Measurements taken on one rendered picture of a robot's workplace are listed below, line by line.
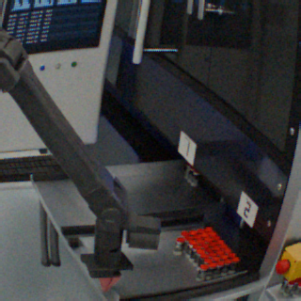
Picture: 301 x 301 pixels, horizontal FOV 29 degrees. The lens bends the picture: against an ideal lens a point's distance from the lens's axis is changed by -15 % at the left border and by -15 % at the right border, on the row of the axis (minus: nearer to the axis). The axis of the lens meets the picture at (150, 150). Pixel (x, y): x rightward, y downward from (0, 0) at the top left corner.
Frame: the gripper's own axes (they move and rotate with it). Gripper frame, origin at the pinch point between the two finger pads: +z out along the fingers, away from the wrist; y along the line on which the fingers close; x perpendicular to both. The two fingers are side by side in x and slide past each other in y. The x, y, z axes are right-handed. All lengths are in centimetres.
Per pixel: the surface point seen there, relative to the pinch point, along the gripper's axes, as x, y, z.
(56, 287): 103, 22, 91
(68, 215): 35.5, 4.0, 2.1
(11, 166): 74, -4, 8
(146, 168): 54, 34, 0
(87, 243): 20.0, 3.8, 0.3
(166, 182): 48, 38, 2
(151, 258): 12.4, 17.7, 1.6
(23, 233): 151, 19, 91
